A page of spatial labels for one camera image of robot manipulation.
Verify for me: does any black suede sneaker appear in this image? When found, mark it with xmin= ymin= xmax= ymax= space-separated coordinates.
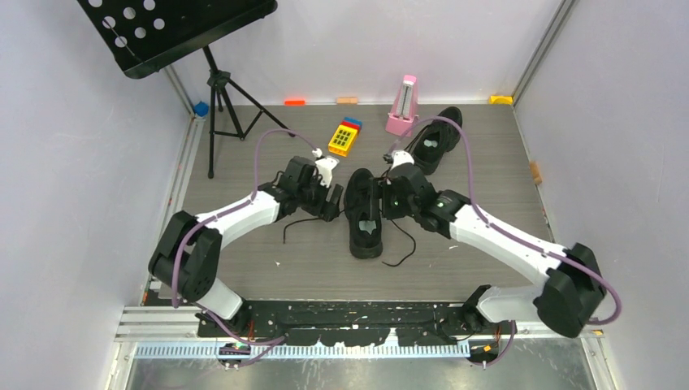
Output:
xmin=340 ymin=168 xmax=384 ymax=260
xmin=405 ymin=120 xmax=461 ymax=176

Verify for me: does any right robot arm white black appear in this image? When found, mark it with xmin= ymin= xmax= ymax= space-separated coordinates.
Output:
xmin=371 ymin=162 xmax=608 ymax=338

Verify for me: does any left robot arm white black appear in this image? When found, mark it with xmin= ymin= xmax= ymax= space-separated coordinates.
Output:
xmin=148 ymin=156 xmax=344 ymax=336

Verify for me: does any yellow toy brick block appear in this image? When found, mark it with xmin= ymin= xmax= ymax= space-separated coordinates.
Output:
xmin=327 ymin=124 xmax=359 ymax=157

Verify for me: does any blue toy block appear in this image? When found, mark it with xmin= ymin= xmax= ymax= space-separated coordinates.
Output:
xmin=343 ymin=117 xmax=362 ymax=128

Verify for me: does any pink metronome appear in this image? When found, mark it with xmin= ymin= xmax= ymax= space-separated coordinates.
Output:
xmin=385 ymin=75 xmax=418 ymax=136

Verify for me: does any red toy block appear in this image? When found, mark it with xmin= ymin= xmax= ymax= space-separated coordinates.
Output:
xmin=340 ymin=121 xmax=360 ymax=132

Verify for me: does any tan block on ledge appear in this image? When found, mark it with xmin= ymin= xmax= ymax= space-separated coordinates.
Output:
xmin=336 ymin=97 xmax=358 ymax=105

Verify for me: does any blue piece by stand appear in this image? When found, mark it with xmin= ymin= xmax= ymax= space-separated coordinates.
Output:
xmin=193 ymin=102 xmax=210 ymax=118

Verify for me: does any yellow piece in corner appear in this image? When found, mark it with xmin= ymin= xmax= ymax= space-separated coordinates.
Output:
xmin=488 ymin=95 xmax=514 ymax=106

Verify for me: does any wooden block right edge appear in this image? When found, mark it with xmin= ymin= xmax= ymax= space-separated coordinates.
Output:
xmin=529 ymin=161 xmax=543 ymax=186

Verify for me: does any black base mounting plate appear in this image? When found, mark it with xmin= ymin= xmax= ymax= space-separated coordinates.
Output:
xmin=197 ymin=299 xmax=518 ymax=349

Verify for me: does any black music stand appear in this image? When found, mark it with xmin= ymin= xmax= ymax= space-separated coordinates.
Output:
xmin=76 ymin=0 xmax=297 ymax=180

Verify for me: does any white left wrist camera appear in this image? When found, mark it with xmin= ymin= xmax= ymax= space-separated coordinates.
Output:
xmin=311 ymin=148 xmax=340 ymax=188

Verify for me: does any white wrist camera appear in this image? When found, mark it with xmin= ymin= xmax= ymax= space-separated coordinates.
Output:
xmin=383 ymin=149 xmax=414 ymax=169
xmin=311 ymin=148 xmax=340 ymax=188

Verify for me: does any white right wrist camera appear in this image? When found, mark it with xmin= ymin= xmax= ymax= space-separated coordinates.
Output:
xmin=383 ymin=149 xmax=414 ymax=169

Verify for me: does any aluminium rail frame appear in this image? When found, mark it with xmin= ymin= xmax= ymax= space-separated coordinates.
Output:
xmin=110 ymin=306 xmax=607 ymax=362

